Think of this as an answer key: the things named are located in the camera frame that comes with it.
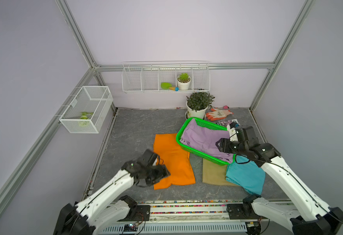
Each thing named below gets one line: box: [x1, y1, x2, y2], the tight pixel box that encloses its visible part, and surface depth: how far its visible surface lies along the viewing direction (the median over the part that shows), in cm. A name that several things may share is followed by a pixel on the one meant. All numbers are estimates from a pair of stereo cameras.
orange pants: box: [153, 133, 196, 190], surface depth 89 cm
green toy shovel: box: [160, 82, 180, 92], surface depth 102 cm
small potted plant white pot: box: [176, 72, 192, 91], surface depth 93 cm
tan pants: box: [201, 158, 237, 187], surface depth 86 cm
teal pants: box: [225, 154, 266, 195], surface depth 81 cm
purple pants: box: [179, 118, 234, 164], surface depth 96 cm
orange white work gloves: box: [205, 108, 234, 121], surface depth 118 cm
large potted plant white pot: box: [185, 92, 216, 120], surface depth 103 cm
